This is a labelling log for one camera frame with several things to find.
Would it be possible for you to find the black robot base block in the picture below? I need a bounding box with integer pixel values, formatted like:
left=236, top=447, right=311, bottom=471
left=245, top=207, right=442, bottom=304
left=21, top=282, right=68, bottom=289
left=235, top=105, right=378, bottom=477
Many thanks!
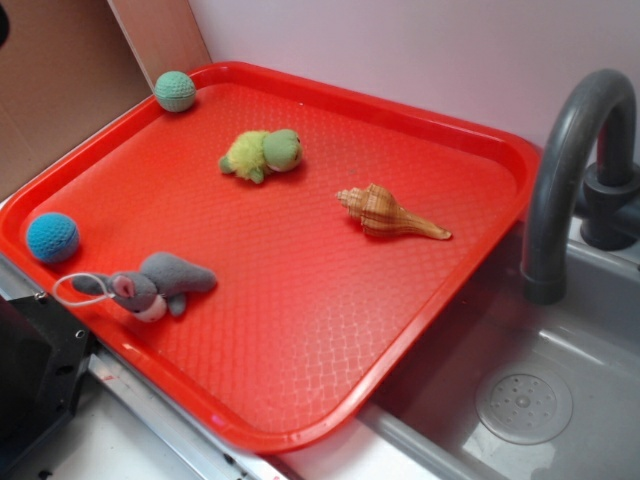
left=1, top=296, right=94, bottom=479

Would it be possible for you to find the brown striped conch shell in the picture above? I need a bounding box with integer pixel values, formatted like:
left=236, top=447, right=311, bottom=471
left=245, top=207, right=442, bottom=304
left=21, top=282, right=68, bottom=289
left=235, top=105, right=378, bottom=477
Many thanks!
left=336, top=184, right=452, bottom=240

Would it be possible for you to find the red plastic tray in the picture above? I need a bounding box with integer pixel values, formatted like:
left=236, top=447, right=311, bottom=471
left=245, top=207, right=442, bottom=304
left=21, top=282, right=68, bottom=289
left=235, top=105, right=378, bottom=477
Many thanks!
left=1, top=62, right=539, bottom=453

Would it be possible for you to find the green plush turtle toy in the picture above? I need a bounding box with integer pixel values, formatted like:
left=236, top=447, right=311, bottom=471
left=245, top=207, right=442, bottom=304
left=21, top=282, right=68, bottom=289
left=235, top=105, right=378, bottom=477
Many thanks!
left=218, top=129, right=303, bottom=184

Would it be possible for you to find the grey plush bunny toy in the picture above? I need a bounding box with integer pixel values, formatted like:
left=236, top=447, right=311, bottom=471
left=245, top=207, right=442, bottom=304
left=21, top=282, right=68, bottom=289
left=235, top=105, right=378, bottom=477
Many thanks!
left=52, top=252, right=217, bottom=323

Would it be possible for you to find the green foam ball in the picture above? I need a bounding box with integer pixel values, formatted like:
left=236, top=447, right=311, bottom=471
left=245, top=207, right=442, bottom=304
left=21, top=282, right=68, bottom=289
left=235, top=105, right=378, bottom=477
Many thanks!
left=154, top=71, right=197, bottom=113

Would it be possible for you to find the grey plastic sink basin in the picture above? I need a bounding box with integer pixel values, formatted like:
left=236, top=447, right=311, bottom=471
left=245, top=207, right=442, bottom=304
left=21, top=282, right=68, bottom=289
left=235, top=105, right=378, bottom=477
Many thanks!
left=360, top=228, right=639, bottom=479

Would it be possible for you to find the blue foam ball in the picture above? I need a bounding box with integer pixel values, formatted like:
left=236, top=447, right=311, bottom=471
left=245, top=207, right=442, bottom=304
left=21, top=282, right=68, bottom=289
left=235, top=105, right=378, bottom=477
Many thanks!
left=26, top=212, right=80, bottom=263

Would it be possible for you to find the grey toy faucet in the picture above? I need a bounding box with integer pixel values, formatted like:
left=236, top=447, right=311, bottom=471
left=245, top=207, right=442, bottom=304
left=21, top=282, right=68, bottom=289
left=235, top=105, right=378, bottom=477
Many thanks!
left=521, top=69, right=639, bottom=305

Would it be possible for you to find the brown cardboard panel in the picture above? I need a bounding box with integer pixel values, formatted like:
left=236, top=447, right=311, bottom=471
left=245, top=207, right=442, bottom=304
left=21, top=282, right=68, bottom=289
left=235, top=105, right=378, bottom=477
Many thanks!
left=1, top=1, right=210, bottom=198

